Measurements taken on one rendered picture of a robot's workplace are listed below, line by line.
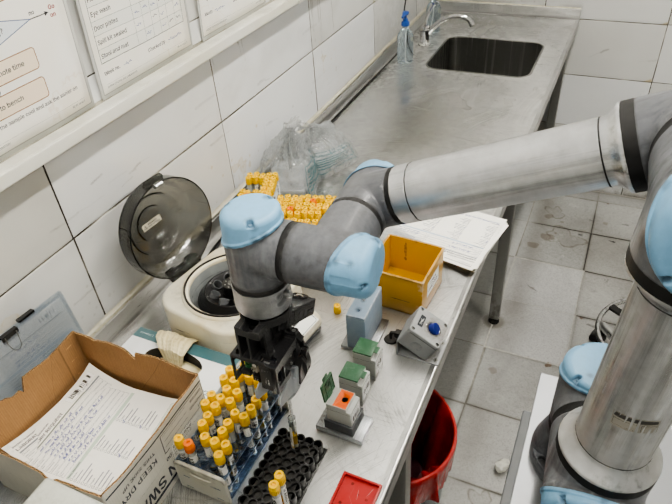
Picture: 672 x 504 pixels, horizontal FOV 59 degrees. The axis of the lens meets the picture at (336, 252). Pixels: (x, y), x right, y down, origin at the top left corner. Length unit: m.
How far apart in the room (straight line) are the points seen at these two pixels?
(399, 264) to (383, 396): 0.37
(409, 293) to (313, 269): 0.62
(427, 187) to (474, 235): 0.81
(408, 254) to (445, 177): 0.68
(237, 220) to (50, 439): 0.62
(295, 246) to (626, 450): 0.42
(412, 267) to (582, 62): 1.99
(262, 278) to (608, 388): 0.40
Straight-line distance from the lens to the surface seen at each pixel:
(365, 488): 1.05
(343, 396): 1.07
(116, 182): 1.30
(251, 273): 0.72
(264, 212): 0.69
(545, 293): 2.74
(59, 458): 1.14
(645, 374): 0.65
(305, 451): 1.08
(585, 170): 0.67
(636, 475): 0.78
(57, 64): 1.16
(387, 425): 1.12
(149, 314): 1.41
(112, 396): 1.19
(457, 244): 1.48
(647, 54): 3.17
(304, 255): 0.67
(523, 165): 0.68
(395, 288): 1.27
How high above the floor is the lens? 1.79
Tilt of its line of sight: 38 degrees down
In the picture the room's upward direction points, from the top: 5 degrees counter-clockwise
